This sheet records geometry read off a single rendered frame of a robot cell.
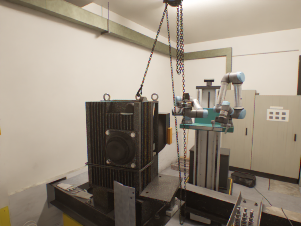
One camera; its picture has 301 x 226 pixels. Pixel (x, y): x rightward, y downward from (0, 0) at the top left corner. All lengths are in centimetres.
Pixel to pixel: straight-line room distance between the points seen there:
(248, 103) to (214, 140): 171
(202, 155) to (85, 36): 223
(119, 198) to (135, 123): 54
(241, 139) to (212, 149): 161
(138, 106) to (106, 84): 150
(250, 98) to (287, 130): 87
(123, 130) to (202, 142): 151
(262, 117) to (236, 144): 75
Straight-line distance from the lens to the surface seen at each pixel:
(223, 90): 225
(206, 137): 267
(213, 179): 279
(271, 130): 415
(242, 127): 418
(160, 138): 181
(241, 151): 429
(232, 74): 227
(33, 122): 225
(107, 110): 152
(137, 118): 136
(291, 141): 419
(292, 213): 213
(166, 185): 169
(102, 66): 277
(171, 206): 172
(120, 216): 149
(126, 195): 136
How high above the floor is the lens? 167
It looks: 6 degrees down
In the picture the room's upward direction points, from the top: straight up
